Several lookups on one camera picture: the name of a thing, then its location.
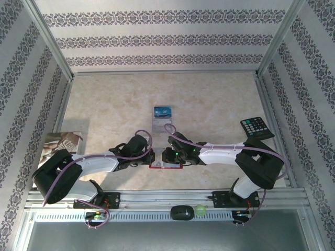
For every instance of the red card holder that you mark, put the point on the red card holder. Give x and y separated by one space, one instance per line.
174 165

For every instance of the blue credit card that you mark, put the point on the blue credit card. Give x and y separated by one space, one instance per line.
162 112

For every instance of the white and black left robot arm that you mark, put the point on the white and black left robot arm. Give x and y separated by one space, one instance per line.
94 163

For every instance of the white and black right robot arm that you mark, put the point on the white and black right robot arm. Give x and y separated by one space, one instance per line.
222 157

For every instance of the black computer mouse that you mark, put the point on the black computer mouse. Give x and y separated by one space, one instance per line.
181 213

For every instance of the brown printed book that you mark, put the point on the brown printed book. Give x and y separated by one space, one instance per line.
62 142

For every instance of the small circuit board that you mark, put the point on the small circuit board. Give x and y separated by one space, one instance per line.
242 215
98 216

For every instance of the black calculator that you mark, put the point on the black calculator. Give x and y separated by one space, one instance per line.
255 128

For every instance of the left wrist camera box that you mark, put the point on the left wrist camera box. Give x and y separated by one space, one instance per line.
149 141

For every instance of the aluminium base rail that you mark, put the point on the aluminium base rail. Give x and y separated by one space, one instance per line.
162 198

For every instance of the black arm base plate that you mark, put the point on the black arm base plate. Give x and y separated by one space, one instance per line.
221 200
115 200

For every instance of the aluminium frame cross bar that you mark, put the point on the aluminium frame cross bar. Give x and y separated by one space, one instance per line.
165 72

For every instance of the aluminium frame side rail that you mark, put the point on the aluminium frame side rail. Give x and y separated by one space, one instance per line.
268 104
63 104

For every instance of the aluminium frame post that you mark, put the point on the aluminium frame post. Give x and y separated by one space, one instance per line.
278 39
49 39

